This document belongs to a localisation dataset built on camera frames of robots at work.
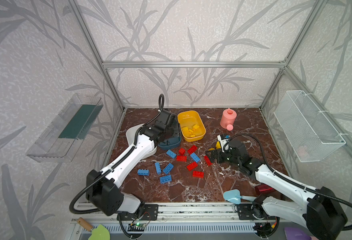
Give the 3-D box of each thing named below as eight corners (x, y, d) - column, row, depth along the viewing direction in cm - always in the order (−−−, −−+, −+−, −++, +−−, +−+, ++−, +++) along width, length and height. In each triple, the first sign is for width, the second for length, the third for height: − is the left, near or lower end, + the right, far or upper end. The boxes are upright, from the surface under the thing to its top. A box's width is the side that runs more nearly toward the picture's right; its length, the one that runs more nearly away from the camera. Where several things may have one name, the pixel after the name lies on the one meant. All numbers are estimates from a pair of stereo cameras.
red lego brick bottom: (192, 178, 87) (192, 176, 85) (192, 172, 89) (192, 170, 87) (204, 178, 87) (204, 176, 85) (203, 172, 89) (203, 170, 87)
